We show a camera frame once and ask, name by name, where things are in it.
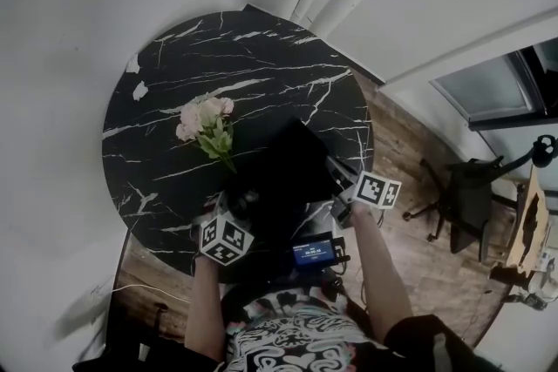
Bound person's right forearm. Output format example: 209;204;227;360
350;202;414;346

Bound black patterned shirt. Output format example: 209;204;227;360
217;282;489;372

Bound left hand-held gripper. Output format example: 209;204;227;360
198;189;256;267

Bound person's left forearm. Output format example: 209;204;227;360
185;256;228;363

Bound white floor cable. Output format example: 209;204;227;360
112;282;192;305

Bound chest-mounted screen device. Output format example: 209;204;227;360
290;229;350;274

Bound small black box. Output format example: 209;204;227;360
489;262;538;289

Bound black office chair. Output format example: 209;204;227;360
402;156;507;263

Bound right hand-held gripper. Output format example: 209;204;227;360
324;155;403;231

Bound light wooden desk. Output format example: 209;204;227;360
505;165;558;276

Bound frosted glass window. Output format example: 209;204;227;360
428;51;549;126

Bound black cloth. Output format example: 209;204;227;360
221;117;344;233

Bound artificial pink flower bouquet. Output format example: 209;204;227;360
174;95;239;175

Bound black seat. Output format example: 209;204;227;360
71;226;220;372

